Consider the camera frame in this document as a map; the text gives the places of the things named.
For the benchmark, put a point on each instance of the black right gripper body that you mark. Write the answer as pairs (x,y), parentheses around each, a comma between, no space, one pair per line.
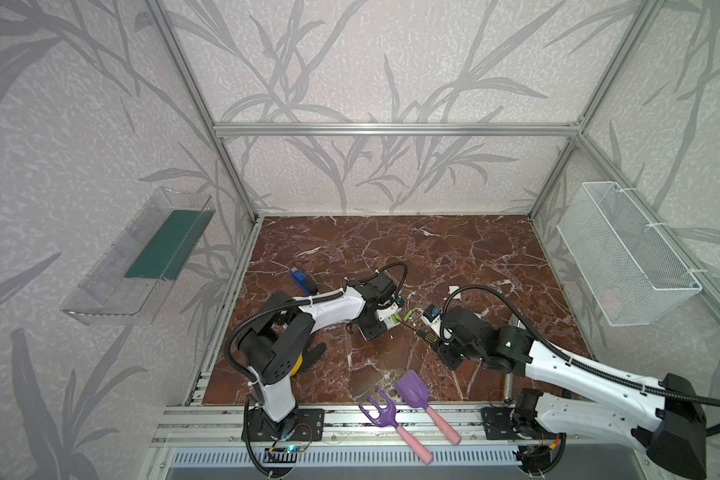
(447,351)

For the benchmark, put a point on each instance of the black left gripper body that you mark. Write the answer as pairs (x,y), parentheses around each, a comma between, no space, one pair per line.
(374,324)

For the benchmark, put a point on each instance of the white air conditioner remote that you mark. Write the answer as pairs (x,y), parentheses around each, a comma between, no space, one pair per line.
(390,317)

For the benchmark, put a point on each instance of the white battery cover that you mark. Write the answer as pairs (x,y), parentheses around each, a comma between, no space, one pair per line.
(453,293)

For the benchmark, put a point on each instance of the black yellow screwdriver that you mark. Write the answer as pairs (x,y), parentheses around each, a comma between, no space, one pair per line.
(420,333)

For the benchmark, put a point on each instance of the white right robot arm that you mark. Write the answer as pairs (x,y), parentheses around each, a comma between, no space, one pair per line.
(651,416)

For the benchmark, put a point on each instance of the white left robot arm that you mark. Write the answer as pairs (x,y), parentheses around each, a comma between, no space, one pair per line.
(273,344)

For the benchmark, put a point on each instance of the blue stapler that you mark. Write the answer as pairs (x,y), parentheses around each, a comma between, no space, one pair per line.
(305,282)

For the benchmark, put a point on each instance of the yellow black work glove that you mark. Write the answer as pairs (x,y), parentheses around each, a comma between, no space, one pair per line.
(309,357)

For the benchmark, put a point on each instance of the purple garden shovel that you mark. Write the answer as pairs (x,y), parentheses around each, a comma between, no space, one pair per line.
(414,392)

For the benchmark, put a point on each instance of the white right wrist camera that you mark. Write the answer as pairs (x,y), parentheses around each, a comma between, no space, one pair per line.
(431,316)

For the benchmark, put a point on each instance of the white wire mesh basket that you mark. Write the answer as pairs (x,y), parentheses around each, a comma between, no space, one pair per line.
(633,273)

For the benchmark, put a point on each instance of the aluminium frame profiles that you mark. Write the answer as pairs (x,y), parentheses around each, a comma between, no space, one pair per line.
(575,133)

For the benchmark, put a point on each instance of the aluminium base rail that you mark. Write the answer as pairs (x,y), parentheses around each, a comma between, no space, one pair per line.
(344,441)

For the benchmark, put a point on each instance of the clear acrylic wall shelf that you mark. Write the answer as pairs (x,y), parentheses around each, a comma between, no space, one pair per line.
(133,279)

